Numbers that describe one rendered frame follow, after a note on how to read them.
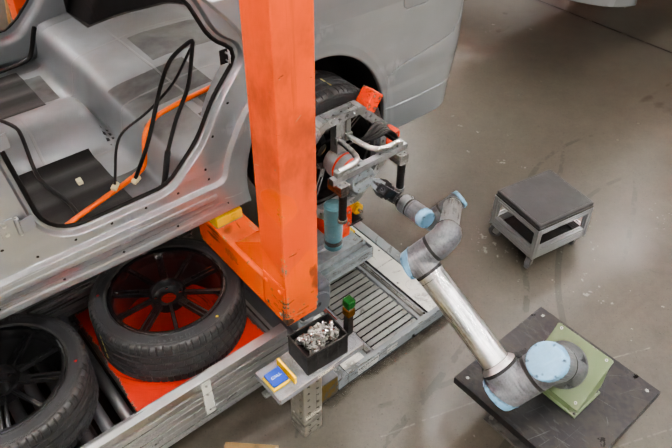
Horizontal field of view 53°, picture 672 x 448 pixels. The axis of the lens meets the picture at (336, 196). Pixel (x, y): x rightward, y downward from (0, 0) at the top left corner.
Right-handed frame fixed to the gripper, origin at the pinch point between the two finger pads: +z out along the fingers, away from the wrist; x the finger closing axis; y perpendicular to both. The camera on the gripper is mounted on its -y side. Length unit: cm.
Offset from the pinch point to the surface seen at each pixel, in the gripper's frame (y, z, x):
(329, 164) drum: -36.6, -1.2, -2.8
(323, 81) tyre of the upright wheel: -50, 17, 26
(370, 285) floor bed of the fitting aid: 34, -13, -48
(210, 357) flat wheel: -56, -20, -96
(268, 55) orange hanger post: -135, -37, 21
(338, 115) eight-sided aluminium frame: -51, -2, 17
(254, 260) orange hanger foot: -59, -14, -51
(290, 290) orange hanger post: -62, -39, -49
